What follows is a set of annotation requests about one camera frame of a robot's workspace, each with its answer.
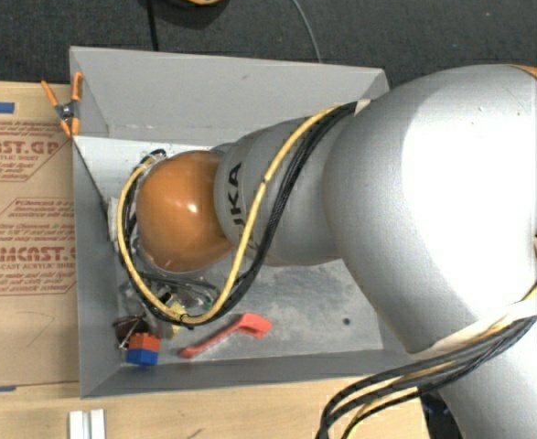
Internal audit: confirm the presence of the brown cardboard board red print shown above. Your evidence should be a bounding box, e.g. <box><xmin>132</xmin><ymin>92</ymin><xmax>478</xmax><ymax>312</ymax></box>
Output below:
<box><xmin>0</xmin><ymin>79</ymin><xmax>81</xmax><ymax>395</ymax></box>

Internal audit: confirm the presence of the grey metal bin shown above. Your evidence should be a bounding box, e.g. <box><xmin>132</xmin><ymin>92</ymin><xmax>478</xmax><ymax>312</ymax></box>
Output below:
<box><xmin>69</xmin><ymin>46</ymin><xmax>416</xmax><ymax>400</ymax></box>

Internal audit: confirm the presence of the blue and orange toy block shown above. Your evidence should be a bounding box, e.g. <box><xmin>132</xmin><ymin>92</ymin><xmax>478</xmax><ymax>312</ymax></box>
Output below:
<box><xmin>125</xmin><ymin>332</ymin><xmax>162</xmax><ymax>368</ymax></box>

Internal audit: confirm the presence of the red-orange plastic tool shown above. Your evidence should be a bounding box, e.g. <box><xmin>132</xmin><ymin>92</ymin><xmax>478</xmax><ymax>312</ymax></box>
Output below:
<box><xmin>177</xmin><ymin>312</ymin><xmax>274</xmax><ymax>360</ymax></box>

